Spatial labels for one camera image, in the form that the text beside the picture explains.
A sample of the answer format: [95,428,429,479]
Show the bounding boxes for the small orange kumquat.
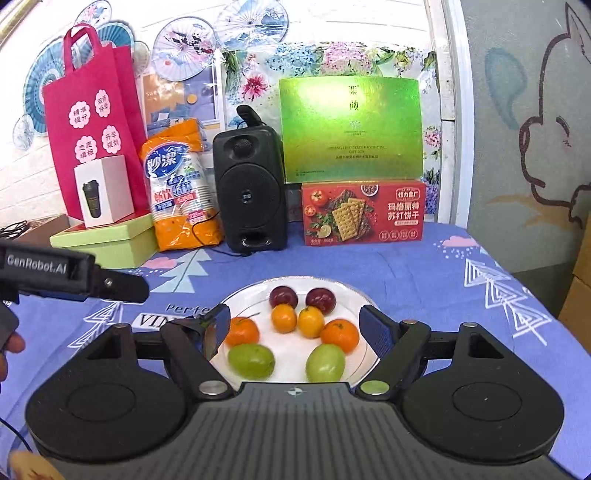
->
[270,304,297,334]

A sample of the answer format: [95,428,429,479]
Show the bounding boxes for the dark purple plum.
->
[269,286,298,308]

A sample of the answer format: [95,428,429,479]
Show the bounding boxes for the person's left hand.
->
[0,303,26,382]

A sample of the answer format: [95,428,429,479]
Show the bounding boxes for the small brown cardboard box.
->
[15,214,69,247]

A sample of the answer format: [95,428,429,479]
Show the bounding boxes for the tangerine with stem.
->
[224,316,260,348]

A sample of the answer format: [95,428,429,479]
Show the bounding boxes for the green fruit left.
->
[228,344,276,380]

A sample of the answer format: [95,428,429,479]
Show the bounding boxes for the green fruit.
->
[305,344,346,383]
[228,344,276,380]

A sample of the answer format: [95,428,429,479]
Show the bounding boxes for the white round plate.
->
[209,275,381,387]

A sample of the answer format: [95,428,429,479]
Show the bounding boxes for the green fruit right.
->
[305,344,346,383]

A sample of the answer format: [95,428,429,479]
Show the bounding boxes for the blue patterned tablecloth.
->
[1,223,590,478]

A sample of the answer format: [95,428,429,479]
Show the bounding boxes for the light green flat box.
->
[49,213,158,269]

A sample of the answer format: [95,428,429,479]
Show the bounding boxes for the white cup box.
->
[74,155,134,228]

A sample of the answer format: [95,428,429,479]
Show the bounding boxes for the red cracker box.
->
[301,180,426,246]

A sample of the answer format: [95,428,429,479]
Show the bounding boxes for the orange paper cup pack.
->
[140,119,223,252]

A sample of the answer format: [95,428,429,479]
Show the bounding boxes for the pink tote bag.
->
[42,24,149,220]

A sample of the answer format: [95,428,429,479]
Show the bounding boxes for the black speaker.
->
[212,105,287,254]

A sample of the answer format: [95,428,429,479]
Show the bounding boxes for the green gift box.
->
[279,76,423,183]

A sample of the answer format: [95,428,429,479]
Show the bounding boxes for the black speaker cable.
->
[189,209,253,258]

